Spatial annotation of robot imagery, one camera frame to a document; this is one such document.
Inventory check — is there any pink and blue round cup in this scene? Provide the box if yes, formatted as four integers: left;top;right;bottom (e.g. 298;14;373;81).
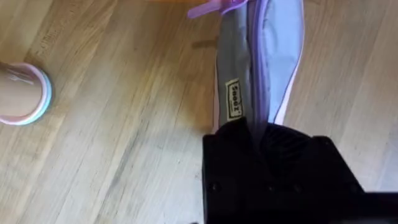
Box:
0;61;53;126

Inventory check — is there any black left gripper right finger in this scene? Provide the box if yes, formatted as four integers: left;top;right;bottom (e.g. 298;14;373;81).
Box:
258;122;368;224

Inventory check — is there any grey blue soft zip bag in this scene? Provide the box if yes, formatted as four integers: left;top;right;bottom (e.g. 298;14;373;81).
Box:
187;0;305;135

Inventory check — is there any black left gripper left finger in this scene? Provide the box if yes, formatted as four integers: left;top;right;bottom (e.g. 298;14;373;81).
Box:
201;117;269;224

